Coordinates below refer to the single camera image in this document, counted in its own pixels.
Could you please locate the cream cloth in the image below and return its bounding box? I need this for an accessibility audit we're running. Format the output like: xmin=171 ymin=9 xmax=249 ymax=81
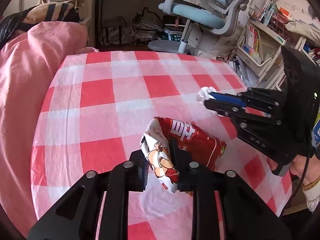
xmin=285 ymin=21 xmax=320 ymax=47

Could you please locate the red white checkered tablecloth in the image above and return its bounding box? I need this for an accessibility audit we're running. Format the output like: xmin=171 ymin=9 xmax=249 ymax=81
xmin=30 ymin=51 xmax=293 ymax=240

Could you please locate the pink blanket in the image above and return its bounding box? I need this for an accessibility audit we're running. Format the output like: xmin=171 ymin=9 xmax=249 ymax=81
xmin=0 ymin=21 xmax=100 ymax=235

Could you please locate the person's right hand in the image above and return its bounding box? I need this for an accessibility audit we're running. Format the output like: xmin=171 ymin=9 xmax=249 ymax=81
xmin=267 ymin=152 xmax=320 ymax=189

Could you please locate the row of thin colourful books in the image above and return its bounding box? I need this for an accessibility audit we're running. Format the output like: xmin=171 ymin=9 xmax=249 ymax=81
xmin=244 ymin=25 xmax=262 ymax=55

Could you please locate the white tote bag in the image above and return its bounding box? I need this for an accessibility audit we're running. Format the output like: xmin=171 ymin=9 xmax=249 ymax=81
xmin=210 ymin=27 xmax=248 ymax=58

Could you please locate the small white tissue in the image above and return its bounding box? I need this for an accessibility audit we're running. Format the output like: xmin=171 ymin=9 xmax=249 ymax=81
xmin=196 ymin=86 xmax=218 ymax=104

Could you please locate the grey blue desk chair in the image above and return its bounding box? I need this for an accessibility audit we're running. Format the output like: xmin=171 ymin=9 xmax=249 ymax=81
xmin=147 ymin=0 xmax=259 ymax=54

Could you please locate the black puffer jacket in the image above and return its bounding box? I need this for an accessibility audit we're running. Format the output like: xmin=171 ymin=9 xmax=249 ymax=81
xmin=0 ymin=11 xmax=33 ymax=50

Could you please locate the tan striped cloth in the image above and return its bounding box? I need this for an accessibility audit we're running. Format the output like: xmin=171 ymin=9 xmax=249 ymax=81
xmin=22 ymin=2 xmax=80 ymax=25

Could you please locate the red snack packet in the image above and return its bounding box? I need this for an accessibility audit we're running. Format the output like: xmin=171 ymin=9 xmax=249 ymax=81
xmin=140 ymin=116 xmax=227 ymax=194

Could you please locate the brown wire basket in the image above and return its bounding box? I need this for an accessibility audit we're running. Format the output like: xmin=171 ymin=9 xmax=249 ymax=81
xmin=269 ymin=11 xmax=294 ymax=28

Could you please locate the white bookshelf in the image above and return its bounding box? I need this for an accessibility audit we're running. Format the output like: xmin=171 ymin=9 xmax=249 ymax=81
xmin=235 ymin=17 xmax=320 ymax=90

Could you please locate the plastic bag of papers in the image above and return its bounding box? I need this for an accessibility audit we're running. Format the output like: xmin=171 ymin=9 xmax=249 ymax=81
xmin=131 ymin=7 xmax=165 ymax=47

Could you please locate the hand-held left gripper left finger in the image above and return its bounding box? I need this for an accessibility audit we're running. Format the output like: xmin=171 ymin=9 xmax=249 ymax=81
xmin=27 ymin=150 xmax=150 ymax=240

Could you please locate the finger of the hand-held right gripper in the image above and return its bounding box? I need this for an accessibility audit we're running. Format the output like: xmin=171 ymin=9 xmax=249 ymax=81
xmin=204 ymin=99 xmax=282 ymax=128
xmin=209 ymin=88 xmax=282 ymax=117

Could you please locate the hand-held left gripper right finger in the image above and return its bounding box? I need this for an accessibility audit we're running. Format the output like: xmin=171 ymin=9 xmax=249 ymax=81
xmin=170 ymin=137 xmax=292 ymax=240

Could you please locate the black cable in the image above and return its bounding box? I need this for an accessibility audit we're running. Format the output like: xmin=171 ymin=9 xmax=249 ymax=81
xmin=281 ymin=120 xmax=314 ymax=217

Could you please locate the row of tall upright books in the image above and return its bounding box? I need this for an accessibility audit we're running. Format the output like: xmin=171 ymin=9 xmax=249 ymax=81
xmin=255 ymin=0 xmax=279 ymax=22

